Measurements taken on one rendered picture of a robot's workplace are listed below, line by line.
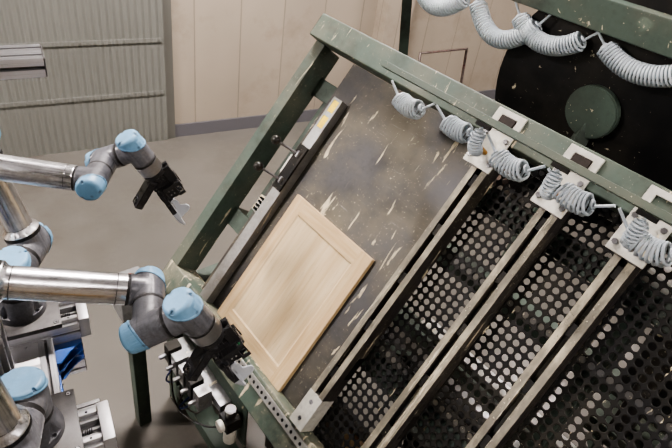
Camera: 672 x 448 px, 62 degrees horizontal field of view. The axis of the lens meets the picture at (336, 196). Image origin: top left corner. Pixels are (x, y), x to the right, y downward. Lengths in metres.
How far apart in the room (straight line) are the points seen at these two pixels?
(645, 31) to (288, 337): 1.49
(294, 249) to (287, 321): 0.26
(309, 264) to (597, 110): 1.10
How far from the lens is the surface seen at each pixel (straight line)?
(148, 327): 1.32
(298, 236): 2.08
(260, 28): 5.12
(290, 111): 2.33
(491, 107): 1.78
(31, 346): 2.20
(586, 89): 2.04
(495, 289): 1.64
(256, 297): 2.16
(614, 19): 1.96
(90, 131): 5.05
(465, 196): 1.73
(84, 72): 4.83
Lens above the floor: 2.54
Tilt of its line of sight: 34 degrees down
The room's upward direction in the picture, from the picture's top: 9 degrees clockwise
